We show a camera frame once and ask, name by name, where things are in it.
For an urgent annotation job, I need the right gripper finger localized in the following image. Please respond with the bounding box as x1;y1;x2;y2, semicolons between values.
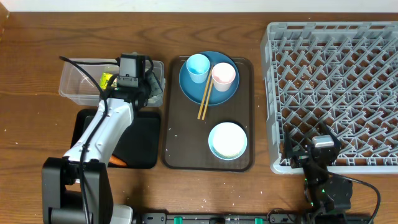
322;123;341;146
284;128;294;156

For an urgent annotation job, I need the foil snack wrapper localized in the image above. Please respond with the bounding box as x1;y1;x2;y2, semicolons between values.
99;73;117;90

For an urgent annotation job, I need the orange carrot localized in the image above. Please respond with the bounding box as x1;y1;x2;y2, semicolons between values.
109;155;127;167

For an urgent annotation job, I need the white tissue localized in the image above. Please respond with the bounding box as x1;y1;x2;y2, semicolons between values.
147;93;163;107

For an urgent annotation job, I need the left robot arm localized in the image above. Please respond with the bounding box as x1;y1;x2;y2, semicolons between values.
42;75;160;223

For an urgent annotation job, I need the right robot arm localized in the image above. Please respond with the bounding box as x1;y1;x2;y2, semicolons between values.
283;123;353;223

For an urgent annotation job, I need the grey dishwasher rack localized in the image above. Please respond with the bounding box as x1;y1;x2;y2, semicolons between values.
261;22;397;174

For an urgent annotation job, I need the black tray bin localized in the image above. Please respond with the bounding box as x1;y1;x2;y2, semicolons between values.
70;108;162;170

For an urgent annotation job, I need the dark blue plate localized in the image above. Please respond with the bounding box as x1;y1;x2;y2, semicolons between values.
178;51;240;106

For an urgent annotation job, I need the light blue bowl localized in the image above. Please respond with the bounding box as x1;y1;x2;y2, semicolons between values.
208;122;248;161

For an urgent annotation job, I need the clear plastic bin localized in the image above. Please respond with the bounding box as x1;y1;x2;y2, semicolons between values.
58;60;165;106

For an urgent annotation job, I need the light blue cup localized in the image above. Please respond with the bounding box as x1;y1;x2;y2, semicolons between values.
186;54;210;83

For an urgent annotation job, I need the brown serving tray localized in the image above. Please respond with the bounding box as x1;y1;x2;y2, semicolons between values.
162;56;254;172

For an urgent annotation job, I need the wooden chopstick left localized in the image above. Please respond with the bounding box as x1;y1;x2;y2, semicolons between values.
197;66;213;119

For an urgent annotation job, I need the wooden chopstick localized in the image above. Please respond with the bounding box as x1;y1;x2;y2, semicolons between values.
197;66;213;119
201;79;213;120

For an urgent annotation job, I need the wooden chopstick right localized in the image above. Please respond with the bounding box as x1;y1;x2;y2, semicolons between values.
201;79;213;120

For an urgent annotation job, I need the pink cup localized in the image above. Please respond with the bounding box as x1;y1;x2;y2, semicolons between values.
211;62;236;92

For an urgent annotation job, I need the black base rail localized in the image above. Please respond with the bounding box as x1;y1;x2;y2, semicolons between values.
132;211;370;224

